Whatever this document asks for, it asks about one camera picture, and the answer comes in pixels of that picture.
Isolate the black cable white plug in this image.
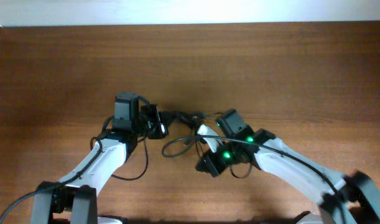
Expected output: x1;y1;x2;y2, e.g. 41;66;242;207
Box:
162;111;223;158

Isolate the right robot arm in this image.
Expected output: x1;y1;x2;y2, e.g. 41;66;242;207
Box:
196;109;380;223

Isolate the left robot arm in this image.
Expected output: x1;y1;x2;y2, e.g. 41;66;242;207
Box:
30;92;169;223

